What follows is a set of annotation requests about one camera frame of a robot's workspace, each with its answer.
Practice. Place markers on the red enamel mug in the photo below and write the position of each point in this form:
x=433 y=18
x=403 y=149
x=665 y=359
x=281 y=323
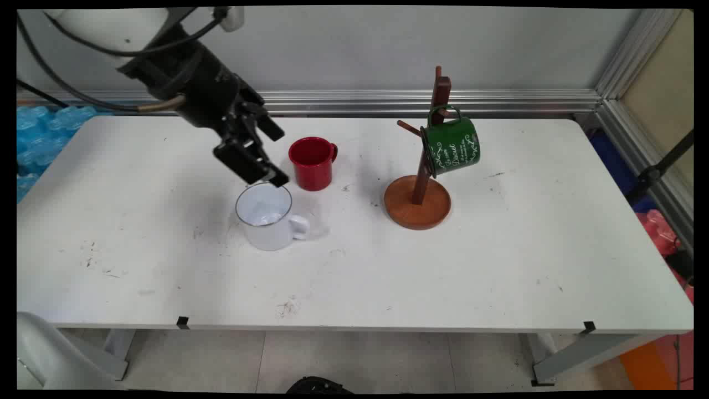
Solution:
x=313 y=172

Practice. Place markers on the black tape piece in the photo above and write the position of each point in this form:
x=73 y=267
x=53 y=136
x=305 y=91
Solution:
x=183 y=322
x=589 y=327

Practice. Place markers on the aluminium corner frame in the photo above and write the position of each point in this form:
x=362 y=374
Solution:
x=626 y=61

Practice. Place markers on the aluminium rail along wall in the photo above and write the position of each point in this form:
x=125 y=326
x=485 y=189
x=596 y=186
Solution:
x=498 y=102

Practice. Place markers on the black tripod stand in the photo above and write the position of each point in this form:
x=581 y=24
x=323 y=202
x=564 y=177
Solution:
x=651 y=174

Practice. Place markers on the blue box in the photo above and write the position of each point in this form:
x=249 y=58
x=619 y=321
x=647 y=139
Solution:
x=609 y=158

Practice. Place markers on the grey table leg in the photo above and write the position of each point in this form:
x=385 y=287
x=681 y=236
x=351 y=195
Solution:
x=119 y=343
x=576 y=354

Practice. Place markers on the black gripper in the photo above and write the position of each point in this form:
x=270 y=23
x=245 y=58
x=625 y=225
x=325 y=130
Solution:
x=205 y=88

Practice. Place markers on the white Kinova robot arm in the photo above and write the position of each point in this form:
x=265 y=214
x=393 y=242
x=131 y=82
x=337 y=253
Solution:
x=99 y=27

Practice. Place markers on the white enamel mug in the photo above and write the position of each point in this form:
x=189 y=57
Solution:
x=266 y=233

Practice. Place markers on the black camera mounting bracket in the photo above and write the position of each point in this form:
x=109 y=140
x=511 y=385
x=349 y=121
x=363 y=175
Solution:
x=166 y=41

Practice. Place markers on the orange floor object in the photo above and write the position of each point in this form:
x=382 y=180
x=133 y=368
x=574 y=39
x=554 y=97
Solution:
x=645 y=368

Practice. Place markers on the green enamel mug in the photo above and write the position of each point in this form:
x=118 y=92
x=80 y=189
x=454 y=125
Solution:
x=454 y=147

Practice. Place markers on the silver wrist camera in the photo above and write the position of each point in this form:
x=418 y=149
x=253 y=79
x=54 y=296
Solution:
x=231 y=18

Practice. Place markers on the wooden mug tree stand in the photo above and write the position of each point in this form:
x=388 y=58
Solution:
x=418 y=213

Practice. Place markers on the white plastic chair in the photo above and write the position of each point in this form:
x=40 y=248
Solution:
x=44 y=349

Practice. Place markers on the blue bubble wrap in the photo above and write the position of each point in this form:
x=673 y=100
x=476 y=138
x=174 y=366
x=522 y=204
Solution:
x=39 y=138

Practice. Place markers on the black object on floor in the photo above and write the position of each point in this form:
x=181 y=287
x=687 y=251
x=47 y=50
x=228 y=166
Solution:
x=318 y=385

